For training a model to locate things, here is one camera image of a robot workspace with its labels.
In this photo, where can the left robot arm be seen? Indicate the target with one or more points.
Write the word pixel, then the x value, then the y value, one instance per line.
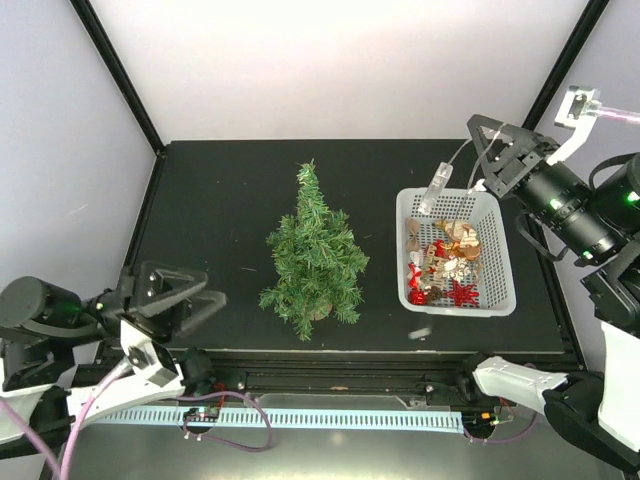
pixel 42 324

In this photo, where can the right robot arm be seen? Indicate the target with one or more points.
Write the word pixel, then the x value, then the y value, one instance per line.
pixel 597 412

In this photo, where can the small circuit board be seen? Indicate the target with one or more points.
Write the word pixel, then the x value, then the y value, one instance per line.
pixel 202 414

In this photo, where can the clear battery box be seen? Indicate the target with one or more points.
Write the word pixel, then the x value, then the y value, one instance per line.
pixel 435 188

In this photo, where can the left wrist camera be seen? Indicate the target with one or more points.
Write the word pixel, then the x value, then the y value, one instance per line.
pixel 150 360

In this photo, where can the red star ornament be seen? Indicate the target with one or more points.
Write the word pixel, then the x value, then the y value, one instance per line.
pixel 462 294

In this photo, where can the brown pine cone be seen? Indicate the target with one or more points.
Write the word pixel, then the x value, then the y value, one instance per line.
pixel 432 294

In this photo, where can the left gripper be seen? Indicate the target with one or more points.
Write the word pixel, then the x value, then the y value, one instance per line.
pixel 146 297

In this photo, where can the red ribbon bow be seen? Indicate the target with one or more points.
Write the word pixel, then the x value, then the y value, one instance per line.
pixel 414 276

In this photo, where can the small green christmas tree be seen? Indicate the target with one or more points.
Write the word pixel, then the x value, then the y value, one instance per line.
pixel 317 261

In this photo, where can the red gift box ornament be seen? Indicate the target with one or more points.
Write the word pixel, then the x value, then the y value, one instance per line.
pixel 417 297

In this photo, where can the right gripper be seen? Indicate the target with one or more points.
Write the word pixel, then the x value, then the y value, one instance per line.
pixel 530 147

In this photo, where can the white plastic basket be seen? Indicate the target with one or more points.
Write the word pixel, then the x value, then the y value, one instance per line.
pixel 474 231

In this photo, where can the white slotted cable duct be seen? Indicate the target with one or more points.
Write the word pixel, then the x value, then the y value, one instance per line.
pixel 296 418

